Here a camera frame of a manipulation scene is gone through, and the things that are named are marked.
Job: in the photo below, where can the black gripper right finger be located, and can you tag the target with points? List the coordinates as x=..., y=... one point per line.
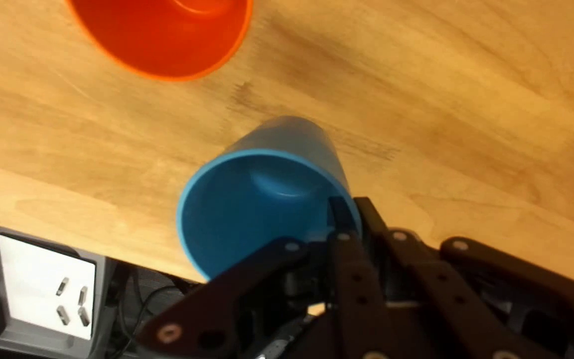
x=447, y=292

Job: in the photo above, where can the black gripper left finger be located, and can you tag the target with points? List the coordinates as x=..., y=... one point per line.
x=357, y=300

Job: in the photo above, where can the white power strip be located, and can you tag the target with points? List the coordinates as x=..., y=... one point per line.
x=34, y=281

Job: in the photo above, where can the blue plastic cup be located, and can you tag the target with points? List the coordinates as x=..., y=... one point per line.
x=248, y=213

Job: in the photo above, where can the orange plastic cup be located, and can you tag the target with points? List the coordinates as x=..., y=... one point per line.
x=160, y=33

